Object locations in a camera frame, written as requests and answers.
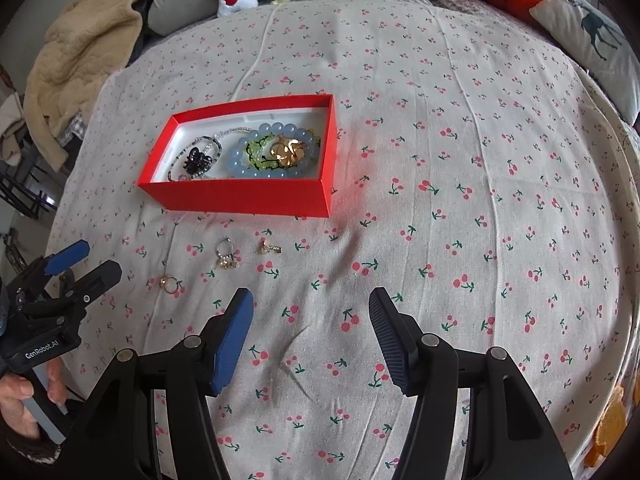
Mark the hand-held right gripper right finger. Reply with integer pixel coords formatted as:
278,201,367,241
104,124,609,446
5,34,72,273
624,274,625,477
368,287,573,480

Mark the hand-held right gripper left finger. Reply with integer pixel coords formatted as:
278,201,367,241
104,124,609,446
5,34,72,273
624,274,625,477
75,287,255,480

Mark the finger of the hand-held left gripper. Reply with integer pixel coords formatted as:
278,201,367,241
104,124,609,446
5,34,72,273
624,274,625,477
42,240,91,277
62,260,123,306

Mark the silver ring with charms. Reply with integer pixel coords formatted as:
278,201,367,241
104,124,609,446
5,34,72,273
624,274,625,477
215,237,240,270

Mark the red cardboard box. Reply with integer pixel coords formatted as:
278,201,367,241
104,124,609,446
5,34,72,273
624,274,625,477
137,93,336,218

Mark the black hair claw clip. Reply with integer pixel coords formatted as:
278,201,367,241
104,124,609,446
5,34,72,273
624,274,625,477
182,146,217,173

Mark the blue bead bracelet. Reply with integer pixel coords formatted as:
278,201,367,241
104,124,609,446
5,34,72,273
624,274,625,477
227,121,321,181

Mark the green bead bracelet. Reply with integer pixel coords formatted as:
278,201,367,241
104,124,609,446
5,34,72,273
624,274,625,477
243,132,321,171

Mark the clear bead necklace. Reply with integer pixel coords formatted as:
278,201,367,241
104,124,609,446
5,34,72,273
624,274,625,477
167,127,251,183

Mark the person's left hand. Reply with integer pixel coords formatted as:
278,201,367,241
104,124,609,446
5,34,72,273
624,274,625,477
0,359,68,439

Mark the black chair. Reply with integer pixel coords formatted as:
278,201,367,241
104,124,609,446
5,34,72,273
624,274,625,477
0,150,58,221

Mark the plaid cloth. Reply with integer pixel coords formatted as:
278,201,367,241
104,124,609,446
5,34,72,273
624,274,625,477
57,112,88,143

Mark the cherry print bed sheet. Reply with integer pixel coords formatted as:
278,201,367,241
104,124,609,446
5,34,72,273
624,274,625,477
45,0,640,480

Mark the beige quilted blanket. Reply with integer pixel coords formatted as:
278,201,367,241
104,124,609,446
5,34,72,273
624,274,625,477
22,0,163,171

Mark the orange yellow cloth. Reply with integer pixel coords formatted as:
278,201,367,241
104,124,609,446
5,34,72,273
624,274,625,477
582,385,631,466

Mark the deer print pillow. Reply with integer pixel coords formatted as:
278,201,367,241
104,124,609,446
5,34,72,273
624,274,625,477
530,0,640,126

